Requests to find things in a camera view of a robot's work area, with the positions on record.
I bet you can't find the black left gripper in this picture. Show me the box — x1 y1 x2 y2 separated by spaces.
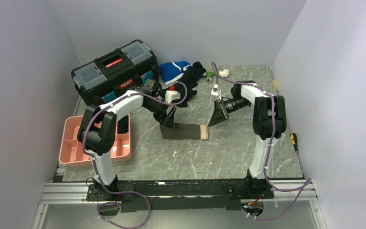
144 98 177 131

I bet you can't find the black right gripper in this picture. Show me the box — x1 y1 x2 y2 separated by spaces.
209 97 250 127

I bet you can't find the olive underwear with beige waistband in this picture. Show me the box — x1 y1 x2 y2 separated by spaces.
160 123 209 140

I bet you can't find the pink compartment tray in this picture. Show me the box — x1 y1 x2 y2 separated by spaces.
59 115 132 167

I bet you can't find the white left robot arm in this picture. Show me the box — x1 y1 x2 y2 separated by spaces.
77 80 187 200

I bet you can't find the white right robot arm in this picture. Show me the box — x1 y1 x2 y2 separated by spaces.
208 81 287 185

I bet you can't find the black rolled underwear in tray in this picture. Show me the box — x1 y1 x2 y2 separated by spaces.
117 115 130 135

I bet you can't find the green white pipe fitting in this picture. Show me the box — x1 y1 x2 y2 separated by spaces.
205 69 229 82

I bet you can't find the blue white garment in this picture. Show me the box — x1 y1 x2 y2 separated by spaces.
160 61 192 86

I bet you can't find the black plastic toolbox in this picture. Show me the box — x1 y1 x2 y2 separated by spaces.
71 40 160 105

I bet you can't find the yellow black screwdriver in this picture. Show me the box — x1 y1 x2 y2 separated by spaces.
290 132 299 153

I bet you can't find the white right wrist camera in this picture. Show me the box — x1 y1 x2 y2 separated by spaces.
211 84 222 100

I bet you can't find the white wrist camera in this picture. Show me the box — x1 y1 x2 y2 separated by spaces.
211 84 222 100
164 85 181 104

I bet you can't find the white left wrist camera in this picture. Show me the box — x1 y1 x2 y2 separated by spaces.
164 85 181 104

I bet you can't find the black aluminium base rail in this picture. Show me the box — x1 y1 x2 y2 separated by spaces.
40 179 317 213

